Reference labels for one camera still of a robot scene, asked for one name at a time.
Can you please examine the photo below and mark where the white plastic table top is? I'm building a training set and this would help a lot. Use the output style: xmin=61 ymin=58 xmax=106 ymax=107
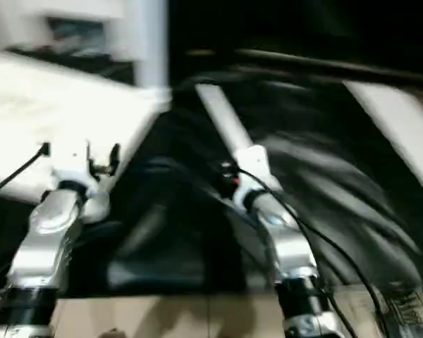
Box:
xmin=0 ymin=49 xmax=173 ymax=205

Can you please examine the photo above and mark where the white plastic table leg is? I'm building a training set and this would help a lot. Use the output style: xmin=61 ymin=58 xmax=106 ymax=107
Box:
xmin=194 ymin=83 xmax=258 ymax=156
xmin=137 ymin=0 xmax=169 ymax=93

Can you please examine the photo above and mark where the black mat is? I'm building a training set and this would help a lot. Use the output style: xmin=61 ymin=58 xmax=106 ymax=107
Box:
xmin=0 ymin=45 xmax=423 ymax=300

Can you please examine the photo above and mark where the white cabinet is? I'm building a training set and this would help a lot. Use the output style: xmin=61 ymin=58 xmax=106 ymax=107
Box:
xmin=0 ymin=0 xmax=145 ymax=85

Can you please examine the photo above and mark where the black box with gold label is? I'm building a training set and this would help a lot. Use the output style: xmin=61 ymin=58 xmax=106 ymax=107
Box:
xmin=167 ymin=0 xmax=240 ymax=78

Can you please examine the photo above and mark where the black rod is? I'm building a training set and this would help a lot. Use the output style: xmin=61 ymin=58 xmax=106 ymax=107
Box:
xmin=232 ymin=47 xmax=423 ymax=85

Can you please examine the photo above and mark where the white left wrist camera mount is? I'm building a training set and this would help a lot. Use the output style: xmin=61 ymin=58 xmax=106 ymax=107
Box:
xmin=49 ymin=139 xmax=103 ymax=198

